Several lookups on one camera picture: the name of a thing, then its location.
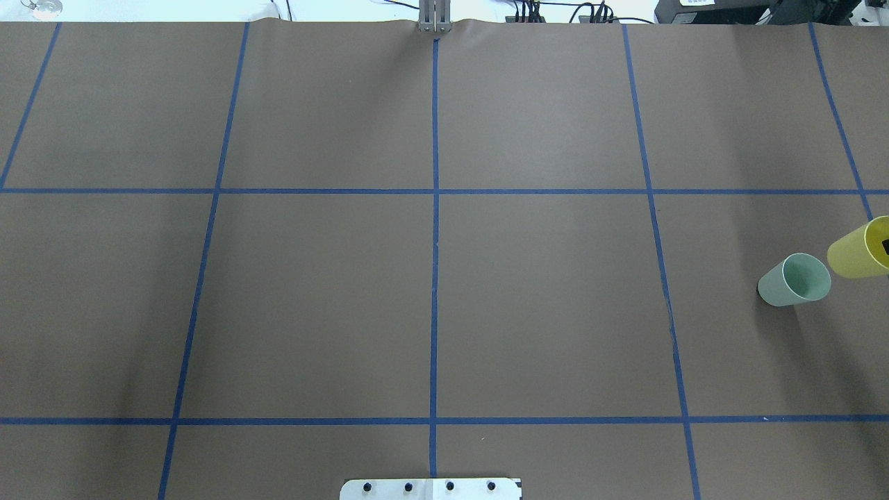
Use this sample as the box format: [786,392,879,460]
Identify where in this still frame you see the grey metal camera post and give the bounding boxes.
[417,0,453,34]

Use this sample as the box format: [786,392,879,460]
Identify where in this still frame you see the black power strip cables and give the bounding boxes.
[505,0,657,25]

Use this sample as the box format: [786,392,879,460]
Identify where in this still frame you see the black device on desk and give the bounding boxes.
[654,1,861,26]

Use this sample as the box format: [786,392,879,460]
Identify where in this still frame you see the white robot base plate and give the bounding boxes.
[339,478,524,499]

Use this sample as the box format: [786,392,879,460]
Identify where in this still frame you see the light green plastic cup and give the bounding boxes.
[756,253,832,307]

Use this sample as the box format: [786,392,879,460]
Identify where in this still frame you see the yellow plastic cup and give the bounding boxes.
[826,215,888,279]

